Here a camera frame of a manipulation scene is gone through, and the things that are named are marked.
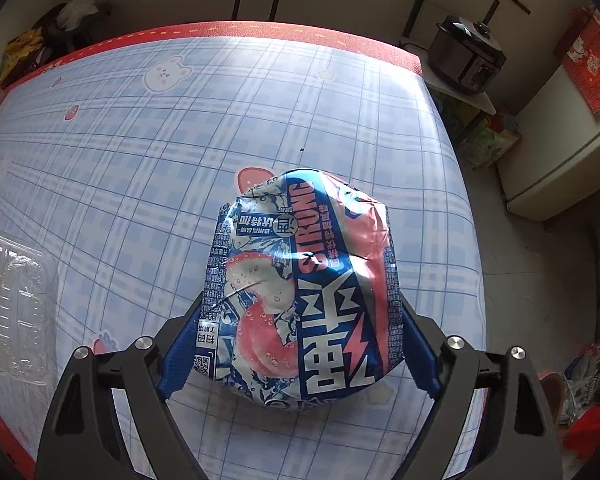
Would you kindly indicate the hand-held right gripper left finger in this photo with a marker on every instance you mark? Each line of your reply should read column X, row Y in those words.
column 180, row 360

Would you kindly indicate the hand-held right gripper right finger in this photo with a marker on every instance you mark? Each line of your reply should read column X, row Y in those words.
column 422, row 360

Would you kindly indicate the crushed blue pink drink can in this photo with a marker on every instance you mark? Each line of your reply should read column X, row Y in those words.
column 305, row 285

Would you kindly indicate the pile of plastic bags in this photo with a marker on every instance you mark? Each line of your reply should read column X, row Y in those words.
column 592, row 375

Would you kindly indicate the clear plastic food container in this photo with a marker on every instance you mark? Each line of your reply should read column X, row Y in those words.
column 10, row 300

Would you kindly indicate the blue plaid tablecloth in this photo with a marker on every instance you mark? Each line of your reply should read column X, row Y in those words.
column 130, row 185

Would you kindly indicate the cream refrigerator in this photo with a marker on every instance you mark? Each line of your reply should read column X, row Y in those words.
column 555, row 170

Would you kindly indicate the white side table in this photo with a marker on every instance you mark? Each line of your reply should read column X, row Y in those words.
column 460, row 94

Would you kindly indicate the black electric pressure cooker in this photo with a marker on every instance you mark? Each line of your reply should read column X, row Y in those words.
column 467, row 57

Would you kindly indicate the red printed hanging cloth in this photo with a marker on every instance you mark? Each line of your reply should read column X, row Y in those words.
column 595, row 65

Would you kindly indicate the yellow snack bag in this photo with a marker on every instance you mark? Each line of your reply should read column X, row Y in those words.
column 22, row 55

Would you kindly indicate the dark cluttered chair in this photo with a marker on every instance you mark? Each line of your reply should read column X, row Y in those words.
column 55, row 35

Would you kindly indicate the white crumpled plastic bag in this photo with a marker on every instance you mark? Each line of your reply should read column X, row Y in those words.
column 77, row 10

